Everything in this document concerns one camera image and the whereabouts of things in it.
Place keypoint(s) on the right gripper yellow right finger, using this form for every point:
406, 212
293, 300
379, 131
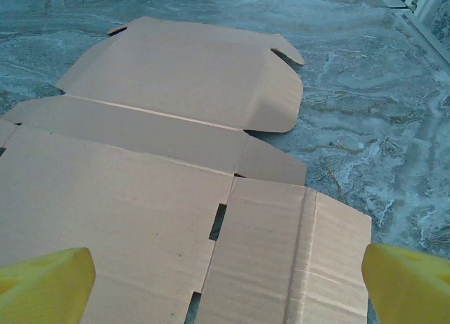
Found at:
411, 289

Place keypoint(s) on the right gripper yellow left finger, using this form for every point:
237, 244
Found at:
42, 289

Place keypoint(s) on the brown cardboard box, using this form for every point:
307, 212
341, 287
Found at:
158, 183

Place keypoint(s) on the aluminium side rail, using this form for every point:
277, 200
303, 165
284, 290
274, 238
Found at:
427, 36

